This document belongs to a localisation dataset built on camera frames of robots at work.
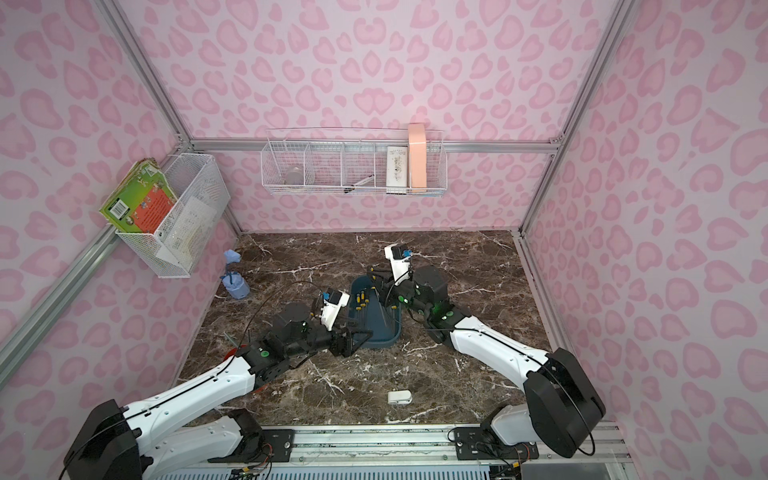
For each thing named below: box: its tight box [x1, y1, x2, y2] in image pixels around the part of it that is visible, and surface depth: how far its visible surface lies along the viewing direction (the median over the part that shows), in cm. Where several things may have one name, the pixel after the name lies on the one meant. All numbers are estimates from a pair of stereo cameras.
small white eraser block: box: [387, 389, 413, 405], surface depth 80 cm
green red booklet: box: [99, 158, 178, 234], surface depth 72 cm
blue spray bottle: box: [220, 249, 250, 300], surface depth 99 cm
